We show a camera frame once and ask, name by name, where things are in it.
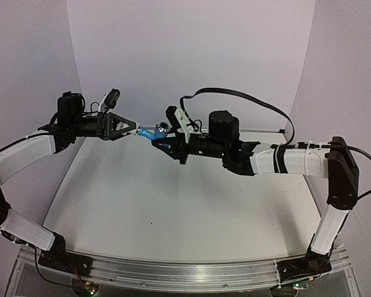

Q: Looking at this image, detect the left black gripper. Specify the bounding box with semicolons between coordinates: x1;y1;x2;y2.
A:
69;109;137;139

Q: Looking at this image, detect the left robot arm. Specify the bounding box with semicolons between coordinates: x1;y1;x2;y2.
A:
0;89;140;270

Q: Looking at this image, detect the right black camera cable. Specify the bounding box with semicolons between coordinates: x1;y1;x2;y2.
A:
179;87;296;145

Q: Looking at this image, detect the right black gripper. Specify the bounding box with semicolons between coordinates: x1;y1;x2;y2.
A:
148;127;226;165

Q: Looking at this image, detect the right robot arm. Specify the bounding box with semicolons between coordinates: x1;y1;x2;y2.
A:
152;106;359;281

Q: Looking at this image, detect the blue water faucet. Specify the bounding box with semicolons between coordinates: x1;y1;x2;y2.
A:
137;122;170;140

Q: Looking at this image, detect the left black camera cable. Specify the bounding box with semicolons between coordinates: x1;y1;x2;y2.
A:
83;101;101;117

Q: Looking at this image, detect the black camera cable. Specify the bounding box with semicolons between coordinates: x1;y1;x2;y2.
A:
179;87;296;145
83;101;101;117

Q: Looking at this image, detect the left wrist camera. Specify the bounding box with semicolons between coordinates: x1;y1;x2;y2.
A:
98;88;121;113

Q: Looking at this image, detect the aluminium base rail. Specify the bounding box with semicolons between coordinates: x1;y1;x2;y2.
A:
6;244;357;295

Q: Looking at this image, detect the circuit board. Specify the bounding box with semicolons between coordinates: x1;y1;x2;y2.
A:
288;281;310;291
71;280;100;297

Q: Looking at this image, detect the right circuit board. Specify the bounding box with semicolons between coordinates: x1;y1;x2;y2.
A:
288;281;310;291

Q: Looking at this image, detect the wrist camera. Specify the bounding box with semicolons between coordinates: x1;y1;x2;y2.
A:
98;88;121;113
166;106;195;144

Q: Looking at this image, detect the left circuit board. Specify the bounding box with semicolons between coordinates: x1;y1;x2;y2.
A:
71;280;100;297

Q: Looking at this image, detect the white plastic pipe fitting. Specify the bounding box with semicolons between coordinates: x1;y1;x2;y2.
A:
116;122;141;134

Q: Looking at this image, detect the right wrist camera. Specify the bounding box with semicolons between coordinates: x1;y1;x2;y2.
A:
166;106;195;144

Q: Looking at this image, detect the left black base cable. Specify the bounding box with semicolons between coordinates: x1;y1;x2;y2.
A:
35;244;81;285

